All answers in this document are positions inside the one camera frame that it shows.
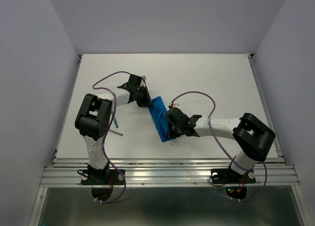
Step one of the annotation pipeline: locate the blue cloth napkin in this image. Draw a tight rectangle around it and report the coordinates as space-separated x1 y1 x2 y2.
149 96 180 142

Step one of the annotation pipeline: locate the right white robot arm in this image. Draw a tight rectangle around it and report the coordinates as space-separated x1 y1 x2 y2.
165 107 276 182

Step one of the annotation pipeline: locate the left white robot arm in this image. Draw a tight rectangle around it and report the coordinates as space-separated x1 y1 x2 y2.
75 74 154 184

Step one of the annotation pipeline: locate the silver metal fork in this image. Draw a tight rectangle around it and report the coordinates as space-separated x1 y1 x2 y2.
109 129 123 136

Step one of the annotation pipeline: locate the aluminium rail frame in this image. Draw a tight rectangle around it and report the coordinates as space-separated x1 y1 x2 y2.
29 54 306 226

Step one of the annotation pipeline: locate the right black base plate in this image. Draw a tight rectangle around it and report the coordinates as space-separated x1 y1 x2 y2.
209 168 256 185

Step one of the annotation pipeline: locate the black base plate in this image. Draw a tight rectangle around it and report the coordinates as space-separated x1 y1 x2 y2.
80 169 125 186
209 168 256 185

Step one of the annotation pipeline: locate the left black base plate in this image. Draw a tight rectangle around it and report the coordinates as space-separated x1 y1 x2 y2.
80 169 125 186

